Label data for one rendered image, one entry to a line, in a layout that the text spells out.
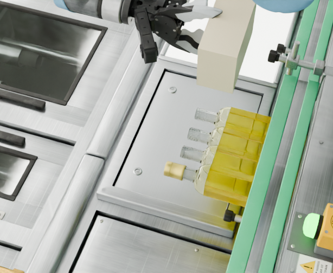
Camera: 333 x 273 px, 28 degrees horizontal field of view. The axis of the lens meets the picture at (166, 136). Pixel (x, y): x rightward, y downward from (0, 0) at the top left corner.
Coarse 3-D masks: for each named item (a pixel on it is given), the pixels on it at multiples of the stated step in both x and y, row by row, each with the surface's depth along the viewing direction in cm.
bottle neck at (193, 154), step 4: (184, 148) 154; (188, 148) 154; (192, 148) 154; (184, 152) 153; (188, 152) 153; (192, 152) 153; (196, 152) 153; (200, 152) 153; (180, 156) 154; (184, 156) 154; (188, 156) 153; (192, 156) 153; (196, 156) 153; (200, 156) 153; (192, 160) 154; (196, 160) 153
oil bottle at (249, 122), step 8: (224, 112) 158; (232, 112) 158; (240, 112) 158; (248, 112) 158; (216, 120) 158; (224, 120) 157; (232, 120) 157; (240, 120) 157; (248, 120) 157; (256, 120) 157; (264, 120) 157; (240, 128) 156; (248, 128) 156; (256, 128) 155; (264, 128) 156; (264, 136) 156; (304, 144) 154
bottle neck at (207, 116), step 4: (200, 108) 161; (196, 112) 160; (200, 112) 160; (204, 112) 160; (208, 112) 160; (212, 112) 160; (216, 112) 160; (196, 116) 160; (200, 116) 160; (204, 116) 160; (208, 116) 159; (212, 116) 159; (200, 120) 161; (204, 120) 160; (208, 120) 160; (212, 120) 159
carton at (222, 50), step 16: (224, 0) 132; (240, 0) 132; (224, 16) 130; (240, 16) 130; (208, 32) 128; (224, 32) 128; (240, 32) 128; (208, 48) 126; (224, 48) 126; (240, 48) 127; (208, 64) 129; (224, 64) 128; (240, 64) 136; (208, 80) 134; (224, 80) 132
